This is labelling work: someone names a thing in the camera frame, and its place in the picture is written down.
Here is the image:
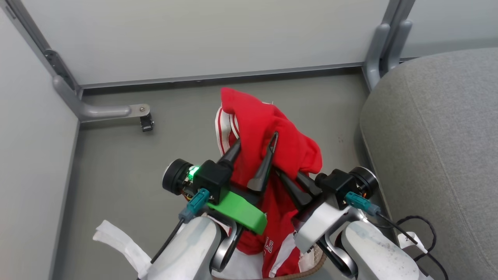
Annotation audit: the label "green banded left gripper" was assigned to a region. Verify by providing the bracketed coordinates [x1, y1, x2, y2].
[207, 131, 279, 235]

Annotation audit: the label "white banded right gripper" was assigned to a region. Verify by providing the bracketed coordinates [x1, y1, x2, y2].
[275, 168, 351, 254]

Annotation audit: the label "red white-striped garment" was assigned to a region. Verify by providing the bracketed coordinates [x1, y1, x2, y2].
[214, 87, 323, 278]

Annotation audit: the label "brown woven laundry basket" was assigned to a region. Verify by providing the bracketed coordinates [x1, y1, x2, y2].
[268, 244, 328, 280]

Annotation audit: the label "white paper label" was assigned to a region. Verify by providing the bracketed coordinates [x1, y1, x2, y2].
[397, 231, 428, 254]

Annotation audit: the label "grey fabric sofa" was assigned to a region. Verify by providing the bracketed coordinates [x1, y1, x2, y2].
[359, 47, 498, 280]

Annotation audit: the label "white cloth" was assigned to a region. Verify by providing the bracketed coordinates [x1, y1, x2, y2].
[93, 220, 153, 279]

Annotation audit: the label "grey metal partition foot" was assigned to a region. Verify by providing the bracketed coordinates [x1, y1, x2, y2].
[53, 75, 151, 123]

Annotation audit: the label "right teal-plug black cable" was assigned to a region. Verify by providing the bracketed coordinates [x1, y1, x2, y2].
[345, 191, 419, 245]

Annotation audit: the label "teal-plug black cable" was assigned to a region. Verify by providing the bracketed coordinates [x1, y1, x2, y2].
[151, 188, 211, 264]
[345, 191, 419, 245]

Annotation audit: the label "left teal-plug black cable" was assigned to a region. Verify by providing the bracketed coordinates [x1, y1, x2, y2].
[151, 188, 211, 264]

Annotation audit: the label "looped black cable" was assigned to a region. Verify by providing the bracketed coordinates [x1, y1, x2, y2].
[396, 215, 450, 280]

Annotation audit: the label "grey partition frame with hinge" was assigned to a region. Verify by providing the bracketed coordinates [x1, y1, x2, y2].
[0, 0, 83, 98]

